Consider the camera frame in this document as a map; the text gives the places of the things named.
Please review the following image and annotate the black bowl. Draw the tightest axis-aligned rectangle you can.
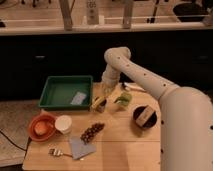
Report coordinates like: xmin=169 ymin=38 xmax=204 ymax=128
xmin=133 ymin=105 xmax=157 ymax=129

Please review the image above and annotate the blue cloth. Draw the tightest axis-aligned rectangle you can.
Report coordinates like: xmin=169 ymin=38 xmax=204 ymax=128
xmin=69 ymin=137 xmax=96 ymax=160

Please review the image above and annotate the yellow banana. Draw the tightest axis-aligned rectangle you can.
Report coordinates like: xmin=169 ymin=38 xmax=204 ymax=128
xmin=91 ymin=97 xmax=106 ymax=110

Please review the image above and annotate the bunch of dark grapes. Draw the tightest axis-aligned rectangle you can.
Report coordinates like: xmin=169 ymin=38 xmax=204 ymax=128
xmin=80 ymin=123 xmax=105 ymax=144

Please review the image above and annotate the green plastic tray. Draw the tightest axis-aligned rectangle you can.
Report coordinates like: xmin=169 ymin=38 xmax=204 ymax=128
xmin=39 ymin=75 xmax=93 ymax=110

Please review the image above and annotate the wooden block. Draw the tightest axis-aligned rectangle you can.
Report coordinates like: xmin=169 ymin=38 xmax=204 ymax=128
xmin=136 ymin=106 xmax=155 ymax=127

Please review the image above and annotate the metal cup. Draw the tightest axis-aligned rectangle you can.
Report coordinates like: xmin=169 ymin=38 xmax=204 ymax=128
xmin=96 ymin=99 xmax=107 ymax=113

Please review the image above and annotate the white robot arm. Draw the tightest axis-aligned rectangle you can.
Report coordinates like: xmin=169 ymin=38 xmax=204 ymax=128
xmin=102 ymin=47 xmax=213 ymax=171

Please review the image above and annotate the orange bowl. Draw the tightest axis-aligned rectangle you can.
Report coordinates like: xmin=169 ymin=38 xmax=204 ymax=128
xmin=28 ymin=115 xmax=56 ymax=142

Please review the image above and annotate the light blue sponge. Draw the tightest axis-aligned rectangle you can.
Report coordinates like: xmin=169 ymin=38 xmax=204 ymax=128
xmin=71 ymin=92 xmax=87 ymax=105

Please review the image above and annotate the white cup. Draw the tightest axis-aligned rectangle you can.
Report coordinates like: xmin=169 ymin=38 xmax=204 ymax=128
xmin=55 ymin=115 xmax=72 ymax=134

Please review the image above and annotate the orange fruit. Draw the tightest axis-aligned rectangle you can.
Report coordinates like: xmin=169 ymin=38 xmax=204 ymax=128
xmin=34 ymin=121 xmax=47 ymax=136

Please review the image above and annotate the white utensil with black tip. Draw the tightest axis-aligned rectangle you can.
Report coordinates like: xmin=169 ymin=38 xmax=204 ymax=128
xmin=121 ymin=82 xmax=146 ymax=92

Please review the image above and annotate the black cable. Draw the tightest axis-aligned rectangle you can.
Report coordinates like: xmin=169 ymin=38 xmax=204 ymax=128
xmin=0 ymin=129 xmax=32 ymax=153

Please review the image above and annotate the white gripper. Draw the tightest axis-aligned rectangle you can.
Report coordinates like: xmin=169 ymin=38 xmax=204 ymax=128
xmin=101 ymin=71 xmax=119 ymax=95

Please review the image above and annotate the green cup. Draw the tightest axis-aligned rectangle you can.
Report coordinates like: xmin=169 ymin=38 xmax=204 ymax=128
xmin=114 ymin=92 xmax=132 ymax=109

